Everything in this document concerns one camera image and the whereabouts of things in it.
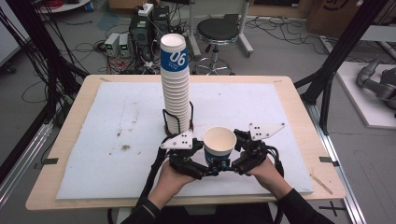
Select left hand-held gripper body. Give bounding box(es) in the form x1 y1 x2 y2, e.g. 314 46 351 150
160 129 210 181

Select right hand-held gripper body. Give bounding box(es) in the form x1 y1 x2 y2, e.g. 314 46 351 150
233 121 286 175

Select blue banded paper cup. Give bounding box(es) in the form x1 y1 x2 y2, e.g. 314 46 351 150
203 126 237 167

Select black wire cup holder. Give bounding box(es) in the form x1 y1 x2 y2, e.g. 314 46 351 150
162 101 194 138

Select stack of white paper cups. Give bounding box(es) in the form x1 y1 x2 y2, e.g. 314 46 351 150
160 33 192 135

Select person's left hand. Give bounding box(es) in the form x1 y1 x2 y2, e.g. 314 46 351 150
148 160 197 210

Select person's right hand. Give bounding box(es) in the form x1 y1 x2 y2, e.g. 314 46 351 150
246 155 293 200

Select person's lap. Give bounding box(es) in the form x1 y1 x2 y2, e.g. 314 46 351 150
155 203 281 224

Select thin wooden strip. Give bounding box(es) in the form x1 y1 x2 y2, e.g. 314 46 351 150
309 173 334 196

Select white foam mat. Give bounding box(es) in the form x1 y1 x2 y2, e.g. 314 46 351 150
55 81 315 200

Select white metal stand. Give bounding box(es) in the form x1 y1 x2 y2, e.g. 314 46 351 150
186 0 255 60

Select black round stool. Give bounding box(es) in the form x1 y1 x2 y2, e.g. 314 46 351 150
191 17 241 77

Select wooden table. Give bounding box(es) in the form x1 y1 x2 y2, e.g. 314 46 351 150
25 74 347 212

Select white platform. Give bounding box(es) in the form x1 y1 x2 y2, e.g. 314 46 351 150
335 61 396 130

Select black computer tower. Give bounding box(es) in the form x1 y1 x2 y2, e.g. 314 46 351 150
129 13 155 62

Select grey power supply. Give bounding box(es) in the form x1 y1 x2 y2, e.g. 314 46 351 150
119 33 132 58
104 32 120 58

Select white power strip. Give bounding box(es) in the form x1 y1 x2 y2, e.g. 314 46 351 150
137 3 154 17

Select cardboard box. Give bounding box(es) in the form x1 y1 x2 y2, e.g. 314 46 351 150
306 0 396 38

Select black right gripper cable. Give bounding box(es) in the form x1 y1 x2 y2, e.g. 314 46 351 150
264 146 285 178

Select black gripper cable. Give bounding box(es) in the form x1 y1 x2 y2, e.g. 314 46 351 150
264 146 285 178
106 146 169 224

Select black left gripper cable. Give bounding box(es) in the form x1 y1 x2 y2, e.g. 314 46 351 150
106 146 169 224

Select aluminium rail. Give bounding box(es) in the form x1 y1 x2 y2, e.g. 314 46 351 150
0 119 55 206
306 102 368 224

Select black frame post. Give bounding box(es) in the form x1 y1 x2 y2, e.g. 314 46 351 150
293 0 390 134

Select black frame with cables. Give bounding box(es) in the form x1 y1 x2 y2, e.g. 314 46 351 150
0 0 90 125

